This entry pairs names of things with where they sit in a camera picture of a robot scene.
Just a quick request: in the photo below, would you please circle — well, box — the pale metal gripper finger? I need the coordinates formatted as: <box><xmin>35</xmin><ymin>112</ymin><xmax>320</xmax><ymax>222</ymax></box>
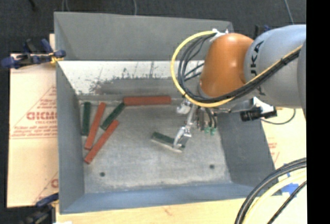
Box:
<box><xmin>172</xmin><ymin>126</ymin><xmax>185</xmax><ymax>149</ymax></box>
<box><xmin>180</xmin><ymin>132</ymin><xmax>193</xmax><ymax>149</ymax></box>

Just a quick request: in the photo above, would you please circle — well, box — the dark green block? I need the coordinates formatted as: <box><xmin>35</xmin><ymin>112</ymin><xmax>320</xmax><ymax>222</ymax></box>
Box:
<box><xmin>150</xmin><ymin>131</ymin><xmax>184</xmax><ymax>153</ymax></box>
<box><xmin>80</xmin><ymin>101</ymin><xmax>92</xmax><ymax>136</ymax></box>
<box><xmin>100</xmin><ymin>102</ymin><xmax>126</xmax><ymax>131</ymax></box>

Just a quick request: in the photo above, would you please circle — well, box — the grey metal bin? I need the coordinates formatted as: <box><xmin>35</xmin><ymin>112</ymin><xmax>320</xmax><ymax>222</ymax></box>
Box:
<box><xmin>53</xmin><ymin>11</ymin><xmax>281</xmax><ymax>215</ymax></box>

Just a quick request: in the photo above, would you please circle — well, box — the red-brown flat block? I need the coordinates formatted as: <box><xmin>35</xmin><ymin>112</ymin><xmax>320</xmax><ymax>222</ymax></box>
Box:
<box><xmin>84</xmin><ymin>101</ymin><xmax>107</xmax><ymax>151</ymax></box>
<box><xmin>123</xmin><ymin>95</ymin><xmax>172</xmax><ymax>106</ymax></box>
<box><xmin>83</xmin><ymin>119</ymin><xmax>120</xmax><ymax>165</ymax></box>

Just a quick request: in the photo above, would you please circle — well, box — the brown cardboard board red print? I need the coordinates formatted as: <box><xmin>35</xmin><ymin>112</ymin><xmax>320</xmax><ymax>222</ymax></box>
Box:
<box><xmin>6</xmin><ymin>33</ymin><xmax>307</xmax><ymax>208</ymax></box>

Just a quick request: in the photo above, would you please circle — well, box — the black cylinder on white bracket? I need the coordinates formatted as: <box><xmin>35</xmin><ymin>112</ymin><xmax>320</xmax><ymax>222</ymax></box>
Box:
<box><xmin>232</xmin><ymin>96</ymin><xmax>278</xmax><ymax>123</ymax></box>

